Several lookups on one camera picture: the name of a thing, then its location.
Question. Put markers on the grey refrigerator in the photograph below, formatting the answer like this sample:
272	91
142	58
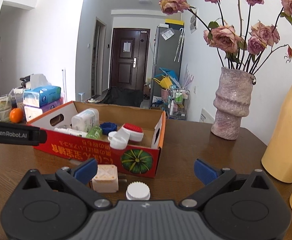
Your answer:
165	48

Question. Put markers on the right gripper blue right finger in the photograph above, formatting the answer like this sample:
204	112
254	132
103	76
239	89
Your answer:
207	173

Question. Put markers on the blue ridged jar lid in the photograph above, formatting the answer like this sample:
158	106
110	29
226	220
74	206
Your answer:
108	127

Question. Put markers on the white ridged jar lid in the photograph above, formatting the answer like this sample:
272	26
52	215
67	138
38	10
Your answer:
137	191

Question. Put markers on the white translucent plastic bottle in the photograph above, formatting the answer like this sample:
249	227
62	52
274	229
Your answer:
86	120

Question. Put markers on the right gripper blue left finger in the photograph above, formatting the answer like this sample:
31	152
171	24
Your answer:
78	176

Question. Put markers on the blue pet feeder stand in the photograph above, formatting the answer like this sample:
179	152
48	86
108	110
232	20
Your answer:
82	96

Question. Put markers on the pink textured vase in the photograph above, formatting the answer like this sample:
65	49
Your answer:
232	102

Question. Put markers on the orange fruit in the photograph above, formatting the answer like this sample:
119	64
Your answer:
16	115

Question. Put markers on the purple tissue pack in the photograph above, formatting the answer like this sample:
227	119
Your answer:
33	112

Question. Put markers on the green transparent bottle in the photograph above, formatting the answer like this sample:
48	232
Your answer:
95	133

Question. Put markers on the clear plastic food container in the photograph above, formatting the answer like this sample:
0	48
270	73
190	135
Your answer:
18	94

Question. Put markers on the red white lint brush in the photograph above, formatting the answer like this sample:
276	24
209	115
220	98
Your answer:
135	132

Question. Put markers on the yellow box on refrigerator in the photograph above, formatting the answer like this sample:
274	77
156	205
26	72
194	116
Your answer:
175	23

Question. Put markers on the cream thermos jug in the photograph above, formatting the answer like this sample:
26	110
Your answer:
277	159

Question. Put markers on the black folding chair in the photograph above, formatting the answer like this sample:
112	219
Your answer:
123	97

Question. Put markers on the dark brown entrance door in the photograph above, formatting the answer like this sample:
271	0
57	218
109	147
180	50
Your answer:
130	47

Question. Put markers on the cream cube power adapter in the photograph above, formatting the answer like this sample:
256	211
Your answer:
107	179

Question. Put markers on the pink bucket with toys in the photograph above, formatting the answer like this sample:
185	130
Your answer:
165	80

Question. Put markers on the blue tissue pack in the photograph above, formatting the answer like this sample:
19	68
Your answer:
39	92

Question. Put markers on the red cardboard pumpkin box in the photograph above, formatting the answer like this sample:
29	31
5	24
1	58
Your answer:
138	158

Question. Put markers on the white board leaning on wall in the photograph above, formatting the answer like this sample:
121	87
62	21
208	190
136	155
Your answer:
205	117

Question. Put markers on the small white spray bottle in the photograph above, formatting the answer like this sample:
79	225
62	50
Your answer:
70	131

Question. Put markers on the wire storage rack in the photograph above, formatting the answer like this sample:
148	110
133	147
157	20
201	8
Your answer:
178	101

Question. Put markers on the glass cup with drink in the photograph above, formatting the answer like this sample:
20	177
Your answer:
5	107

